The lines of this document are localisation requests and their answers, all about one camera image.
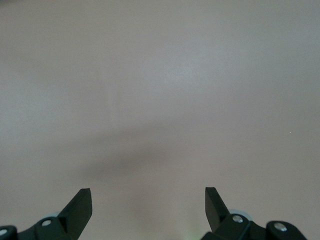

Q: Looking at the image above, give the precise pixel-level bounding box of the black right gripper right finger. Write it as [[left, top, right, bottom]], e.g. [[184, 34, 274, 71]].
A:
[[201, 187, 307, 240]]

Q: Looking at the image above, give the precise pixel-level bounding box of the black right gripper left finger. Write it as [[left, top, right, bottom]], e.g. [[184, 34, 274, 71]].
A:
[[0, 188, 94, 240]]

